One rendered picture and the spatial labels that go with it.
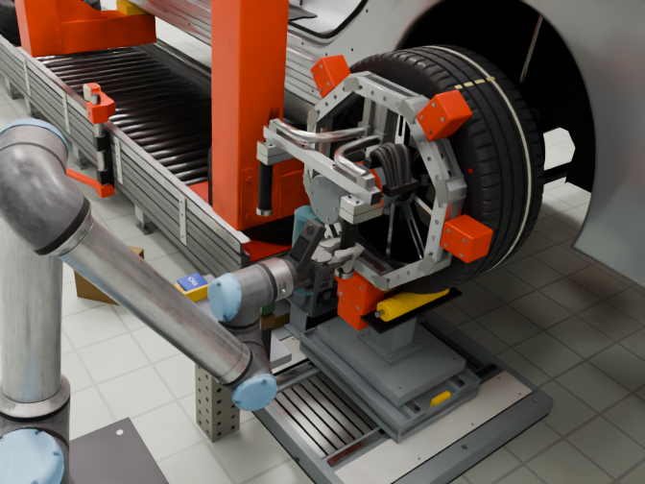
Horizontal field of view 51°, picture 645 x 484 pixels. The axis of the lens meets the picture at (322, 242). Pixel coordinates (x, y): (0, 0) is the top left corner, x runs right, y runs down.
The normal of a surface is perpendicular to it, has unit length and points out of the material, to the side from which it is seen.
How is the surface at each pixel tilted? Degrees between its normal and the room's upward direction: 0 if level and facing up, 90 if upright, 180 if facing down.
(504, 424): 0
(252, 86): 90
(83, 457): 0
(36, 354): 90
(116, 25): 90
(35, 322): 90
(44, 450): 4
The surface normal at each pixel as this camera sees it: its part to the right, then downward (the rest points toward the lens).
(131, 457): 0.08, -0.84
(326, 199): -0.79, 0.28
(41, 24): 0.62, 0.46
